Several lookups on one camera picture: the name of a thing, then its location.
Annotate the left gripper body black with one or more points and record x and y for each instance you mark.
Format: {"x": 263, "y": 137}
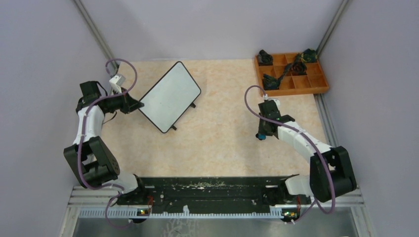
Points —
{"x": 117, "y": 103}

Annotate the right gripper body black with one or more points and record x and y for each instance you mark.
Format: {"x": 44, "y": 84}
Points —
{"x": 262, "y": 128}

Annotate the blue black whiteboard eraser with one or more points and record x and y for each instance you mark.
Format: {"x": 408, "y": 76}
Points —
{"x": 260, "y": 137}

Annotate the white whiteboard black frame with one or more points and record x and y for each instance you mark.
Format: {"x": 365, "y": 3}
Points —
{"x": 170, "y": 98}

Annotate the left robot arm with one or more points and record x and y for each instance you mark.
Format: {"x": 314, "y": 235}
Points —
{"x": 93, "y": 164}

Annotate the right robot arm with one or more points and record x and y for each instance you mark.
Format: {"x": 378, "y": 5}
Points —
{"x": 330, "y": 170}

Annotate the dark cloth strip lower left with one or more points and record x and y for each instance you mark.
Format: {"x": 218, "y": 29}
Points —
{"x": 273, "y": 83}

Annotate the dark crumpled cloth top left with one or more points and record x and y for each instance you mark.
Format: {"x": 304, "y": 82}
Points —
{"x": 264, "y": 59}

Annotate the dark rolled cloth centre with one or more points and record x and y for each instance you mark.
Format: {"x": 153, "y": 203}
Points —
{"x": 298, "y": 69}

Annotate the orange compartment tray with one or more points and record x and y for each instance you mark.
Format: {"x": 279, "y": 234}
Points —
{"x": 313, "y": 81}

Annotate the dark cloth top right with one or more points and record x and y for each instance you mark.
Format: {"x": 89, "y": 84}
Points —
{"x": 309, "y": 56}

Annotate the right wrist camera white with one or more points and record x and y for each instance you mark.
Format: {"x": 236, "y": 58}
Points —
{"x": 275, "y": 100}

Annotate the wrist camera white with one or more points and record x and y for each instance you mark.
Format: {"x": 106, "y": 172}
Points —
{"x": 275, "y": 100}
{"x": 116, "y": 83}

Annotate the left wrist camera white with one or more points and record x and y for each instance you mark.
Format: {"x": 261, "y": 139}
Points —
{"x": 116, "y": 83}

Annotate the aluminium frame post left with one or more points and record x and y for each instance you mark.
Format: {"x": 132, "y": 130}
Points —
{"x": 93, "y": 28}

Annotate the aluminium frame post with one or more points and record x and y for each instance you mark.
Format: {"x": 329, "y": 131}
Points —
{"x": 332, "y": 26}
{"x": 93, "y": 28}

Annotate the white cable duct strip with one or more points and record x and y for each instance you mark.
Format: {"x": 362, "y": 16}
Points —
{"x": 139, "y": 213}

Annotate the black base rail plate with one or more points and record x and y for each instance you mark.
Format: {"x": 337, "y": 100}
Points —
{"x": 218, "y": 196}

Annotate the aluminium frame post right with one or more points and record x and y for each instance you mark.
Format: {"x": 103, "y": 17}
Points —
{"x": 332, "y": 26}

